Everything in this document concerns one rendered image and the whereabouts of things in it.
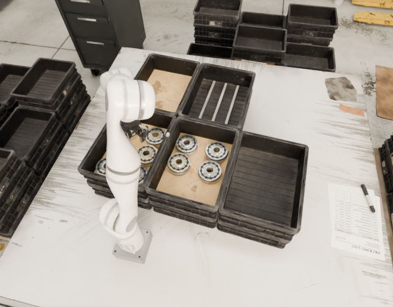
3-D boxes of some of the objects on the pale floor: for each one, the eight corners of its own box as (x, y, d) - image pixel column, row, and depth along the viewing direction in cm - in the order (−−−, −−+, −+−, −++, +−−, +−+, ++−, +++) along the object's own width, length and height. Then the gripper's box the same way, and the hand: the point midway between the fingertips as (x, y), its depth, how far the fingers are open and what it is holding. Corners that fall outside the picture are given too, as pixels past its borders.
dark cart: (130, 84, 277) (103, -11, 202) (88, 78, 283) (47, -16, 208) (148, 47, 310) (131, -46, 235) (110, 42, 315) (81, -50, 241)
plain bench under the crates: (331, 380, 148) (416, 405, 90) (56, 308, 169) (-21, 292, 110) (321, 141, 234) (361, 75, 176) (140, 113, 255) (122, 46, 197)
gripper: (105, 115, 106) (116, 141, 119) (141, 126, 102) (148, 150, 116) (116, 102, 109) (125, 127, 123) (150, 111, 106) (156, 137, 120)
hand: (136, 136), depth 118 cm, fingers open, 5 cm apart
